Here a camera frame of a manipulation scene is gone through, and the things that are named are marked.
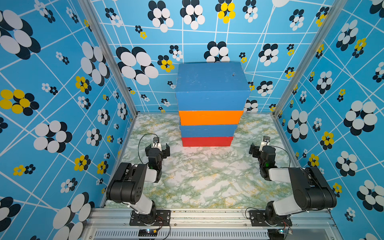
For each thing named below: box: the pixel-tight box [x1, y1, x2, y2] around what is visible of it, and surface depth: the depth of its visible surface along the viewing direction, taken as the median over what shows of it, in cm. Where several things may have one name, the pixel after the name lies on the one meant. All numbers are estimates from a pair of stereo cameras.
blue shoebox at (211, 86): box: [175, 62, 251, 112], surface depth 71 cm
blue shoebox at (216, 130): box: [179, 124, 238, 138], surface depth 88 cm
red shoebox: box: [181, 136, 234, 147], surface depth 101 cm
